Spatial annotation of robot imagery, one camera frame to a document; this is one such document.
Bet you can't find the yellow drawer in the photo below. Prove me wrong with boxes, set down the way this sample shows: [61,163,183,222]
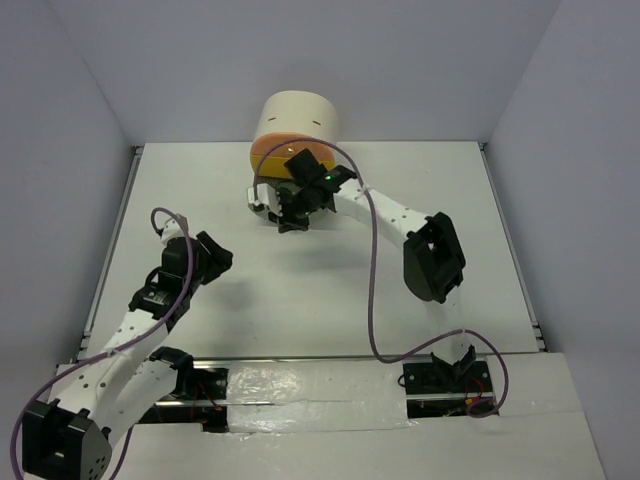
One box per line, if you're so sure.
[259,153,336,179]

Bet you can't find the orange top drawer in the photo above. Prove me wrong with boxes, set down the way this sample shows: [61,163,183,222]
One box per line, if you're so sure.
[250,132,335,163]

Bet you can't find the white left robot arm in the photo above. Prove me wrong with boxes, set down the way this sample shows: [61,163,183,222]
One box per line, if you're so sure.
[21,231,233,479]

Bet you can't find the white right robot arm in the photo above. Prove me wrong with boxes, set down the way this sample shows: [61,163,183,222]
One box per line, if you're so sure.
[249,149,476,391]

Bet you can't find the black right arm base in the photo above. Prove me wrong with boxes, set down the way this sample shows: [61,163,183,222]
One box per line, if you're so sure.
[397,346,497,420]

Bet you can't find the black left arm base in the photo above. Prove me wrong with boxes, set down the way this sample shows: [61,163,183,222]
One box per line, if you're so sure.
[139,346,229,433]

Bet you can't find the cream round drawer cabinet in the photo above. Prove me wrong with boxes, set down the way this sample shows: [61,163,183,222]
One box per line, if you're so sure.
[251,90,339,153]

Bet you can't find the clear plastic sheet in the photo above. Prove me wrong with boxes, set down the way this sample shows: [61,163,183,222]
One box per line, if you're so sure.
[226,360,410,434]

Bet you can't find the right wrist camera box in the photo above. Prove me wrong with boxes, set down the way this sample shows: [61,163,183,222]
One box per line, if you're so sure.
[247,183,272,212]

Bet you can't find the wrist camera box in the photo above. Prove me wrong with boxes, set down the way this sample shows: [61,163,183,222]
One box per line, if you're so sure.
[159,215,188,246]
[247,183,272,212]

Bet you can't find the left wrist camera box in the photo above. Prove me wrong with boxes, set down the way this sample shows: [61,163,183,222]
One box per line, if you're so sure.
[159,215,188,246]

